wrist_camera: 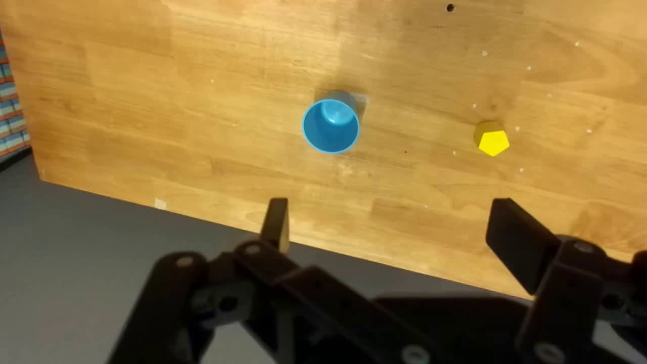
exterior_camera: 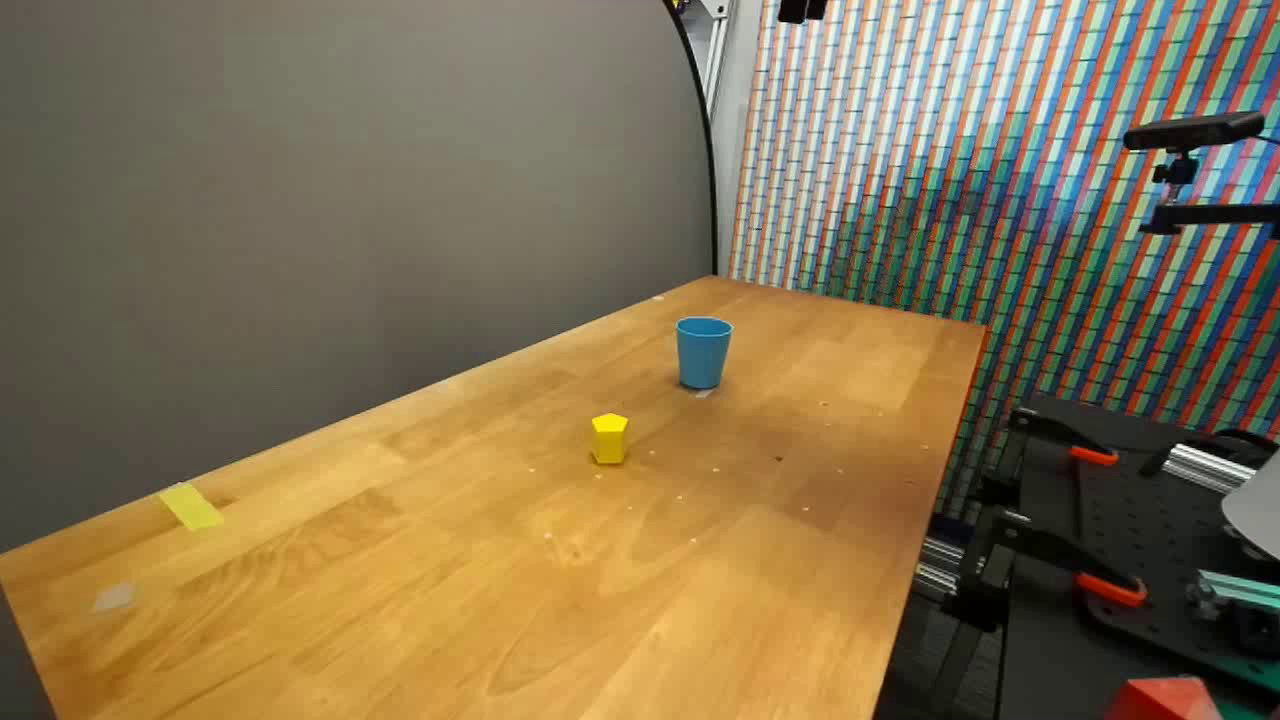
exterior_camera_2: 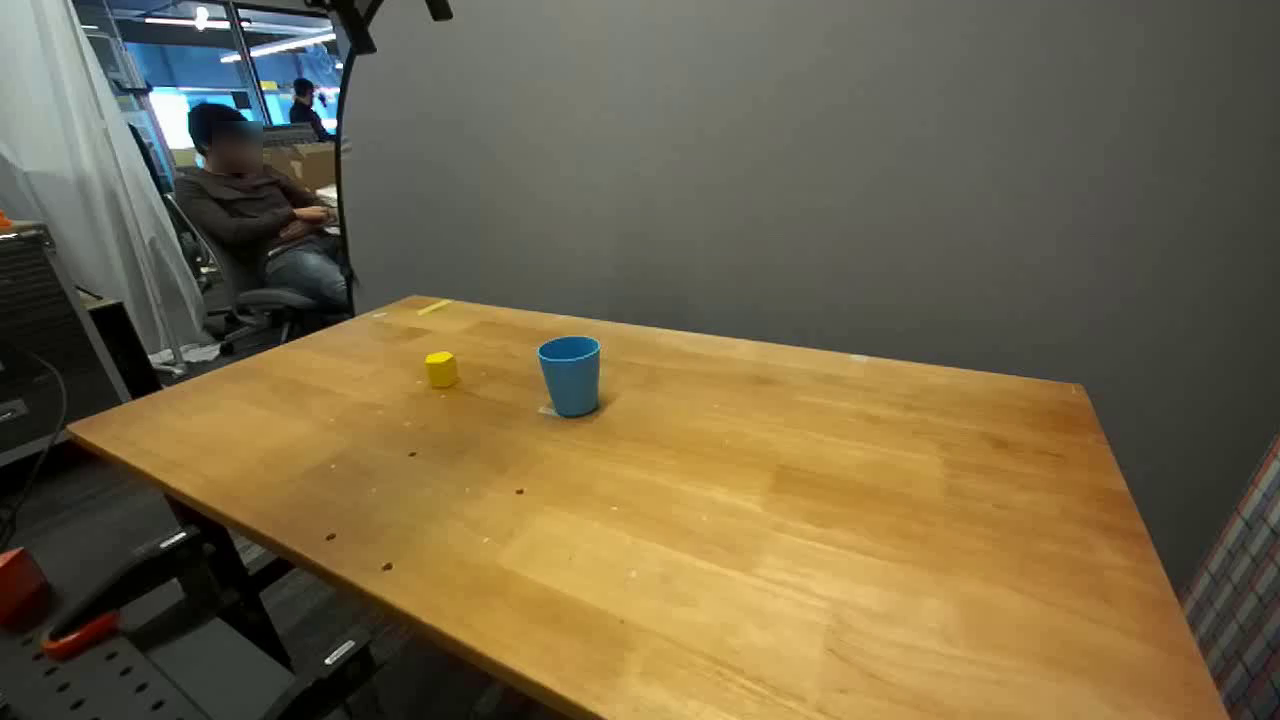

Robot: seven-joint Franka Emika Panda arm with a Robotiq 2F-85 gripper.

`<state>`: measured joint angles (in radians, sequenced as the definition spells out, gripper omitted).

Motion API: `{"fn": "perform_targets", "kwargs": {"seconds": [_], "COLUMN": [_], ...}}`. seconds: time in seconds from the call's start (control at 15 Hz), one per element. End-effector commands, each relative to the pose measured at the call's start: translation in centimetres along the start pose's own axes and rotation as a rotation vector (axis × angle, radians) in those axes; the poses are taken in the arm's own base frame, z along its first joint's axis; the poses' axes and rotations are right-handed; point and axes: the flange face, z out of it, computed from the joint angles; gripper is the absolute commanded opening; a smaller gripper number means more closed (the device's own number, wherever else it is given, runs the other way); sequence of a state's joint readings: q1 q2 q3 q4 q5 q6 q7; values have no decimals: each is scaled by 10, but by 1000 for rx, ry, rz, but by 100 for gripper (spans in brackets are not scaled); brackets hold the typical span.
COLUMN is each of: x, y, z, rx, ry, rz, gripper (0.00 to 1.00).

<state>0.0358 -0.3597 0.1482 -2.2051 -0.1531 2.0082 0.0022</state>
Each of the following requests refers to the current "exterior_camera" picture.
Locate yellow hexagonal block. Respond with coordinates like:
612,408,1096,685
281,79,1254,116
589,413,631,469

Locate blue plastic cup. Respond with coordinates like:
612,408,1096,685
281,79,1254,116
675,315,731,392

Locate yellow tape strip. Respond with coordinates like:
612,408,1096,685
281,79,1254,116
158,484,222,531

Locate silver aluminium extrusion bar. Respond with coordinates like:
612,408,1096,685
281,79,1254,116
1158,444,1250,490

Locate red block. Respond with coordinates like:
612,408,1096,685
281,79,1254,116
1103,674,1219,720

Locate teal aluminium bar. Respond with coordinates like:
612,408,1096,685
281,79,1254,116
1194,566,1280,613

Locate black curved cable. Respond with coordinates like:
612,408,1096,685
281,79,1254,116
660,0,724,281

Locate black clamp orange handle upper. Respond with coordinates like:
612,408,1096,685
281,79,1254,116
1006,405,1119,469

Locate black clamp orange handle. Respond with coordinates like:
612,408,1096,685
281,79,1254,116
977,506,1146,613
1006,405,1119,469

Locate black clamp orange handle lower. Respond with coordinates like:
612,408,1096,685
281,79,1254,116
977,506,1146,613

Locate black camera on mount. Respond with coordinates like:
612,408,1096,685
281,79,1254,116
1123,111,1280,241

